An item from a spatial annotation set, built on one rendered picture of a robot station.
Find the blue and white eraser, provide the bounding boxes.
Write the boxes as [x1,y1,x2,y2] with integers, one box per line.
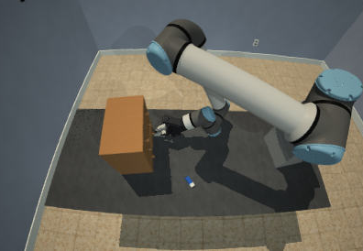
[185,176,194,188]

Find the brown wooden chest of drawers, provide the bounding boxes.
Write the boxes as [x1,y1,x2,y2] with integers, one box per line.
[99,95,153,174]

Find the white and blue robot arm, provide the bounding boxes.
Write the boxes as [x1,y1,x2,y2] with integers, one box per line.
[146,19,363,165]

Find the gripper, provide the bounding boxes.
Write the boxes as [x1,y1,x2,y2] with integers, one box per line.
[153,118,188,137]

